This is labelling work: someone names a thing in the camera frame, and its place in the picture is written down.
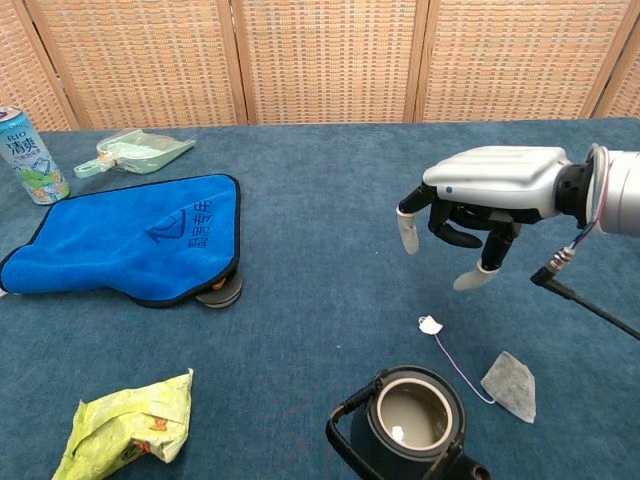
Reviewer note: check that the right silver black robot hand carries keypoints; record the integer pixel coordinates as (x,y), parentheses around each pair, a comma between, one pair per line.
(495,175)

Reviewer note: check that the teal carpet table mat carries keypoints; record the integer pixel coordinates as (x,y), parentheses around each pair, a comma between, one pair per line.
(325,200)

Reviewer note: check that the woven wooden folding screen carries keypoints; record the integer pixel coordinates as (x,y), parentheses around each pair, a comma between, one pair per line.
(325,60)

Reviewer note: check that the round black disc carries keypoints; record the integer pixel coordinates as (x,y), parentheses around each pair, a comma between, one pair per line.
(225,298)

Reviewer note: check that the pale green mini dustpan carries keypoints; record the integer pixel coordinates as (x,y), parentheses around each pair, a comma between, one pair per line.
(145,150)

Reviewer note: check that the blue microfiber cloth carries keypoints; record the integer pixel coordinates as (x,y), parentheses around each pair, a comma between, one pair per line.
(125,240)

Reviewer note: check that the yellow-green snack packet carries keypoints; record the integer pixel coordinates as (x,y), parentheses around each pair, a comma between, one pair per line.
(120,425)

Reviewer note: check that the light blue drink can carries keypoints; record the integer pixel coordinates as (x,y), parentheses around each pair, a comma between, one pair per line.
(32,160)

